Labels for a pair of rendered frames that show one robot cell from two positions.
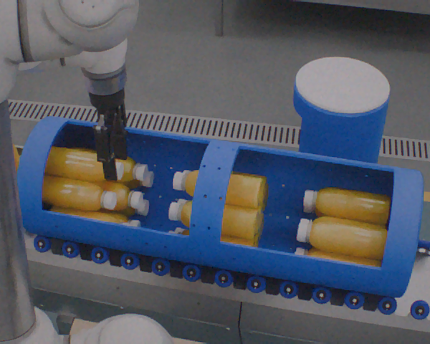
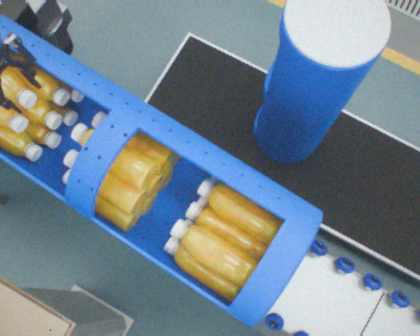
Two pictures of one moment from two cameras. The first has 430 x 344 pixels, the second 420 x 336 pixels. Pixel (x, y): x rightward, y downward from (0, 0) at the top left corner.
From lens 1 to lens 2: 99 cm
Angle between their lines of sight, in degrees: 34
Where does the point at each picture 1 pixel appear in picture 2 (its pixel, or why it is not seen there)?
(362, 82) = (360, 25)
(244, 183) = (131, 168)
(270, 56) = not seen: outside the picture
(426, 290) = (298, 293)
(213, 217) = (83, 201)
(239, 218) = (119, 197)
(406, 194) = (275, 266)
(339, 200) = (227, 210)
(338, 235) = (204, 255)
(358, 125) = (330, 76)
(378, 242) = (239, 279)
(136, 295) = not seen: hidden behind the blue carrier
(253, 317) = not seen: hidden behind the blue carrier
